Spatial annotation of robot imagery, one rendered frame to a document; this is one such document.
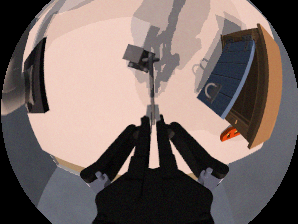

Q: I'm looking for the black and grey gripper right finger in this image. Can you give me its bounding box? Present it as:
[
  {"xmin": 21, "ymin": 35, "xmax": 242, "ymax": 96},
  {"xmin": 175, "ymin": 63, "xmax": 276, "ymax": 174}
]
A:
[{"xmin": 155, "ymin": 104, "xmax": 229, "ymax": 202}]

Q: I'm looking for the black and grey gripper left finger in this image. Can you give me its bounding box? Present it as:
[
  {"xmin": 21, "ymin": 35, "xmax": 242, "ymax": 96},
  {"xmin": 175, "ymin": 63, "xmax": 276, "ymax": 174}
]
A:
[{"xmin": 80, "ymin": 105, "xmax": 152, "ymax": 203}]

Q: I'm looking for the red spirit level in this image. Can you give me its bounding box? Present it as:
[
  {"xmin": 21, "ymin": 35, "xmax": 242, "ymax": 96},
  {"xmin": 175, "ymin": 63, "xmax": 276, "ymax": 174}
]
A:
[{"xmin": 220, "ymin": 126, "xmax": 240, "ymax": 142}]

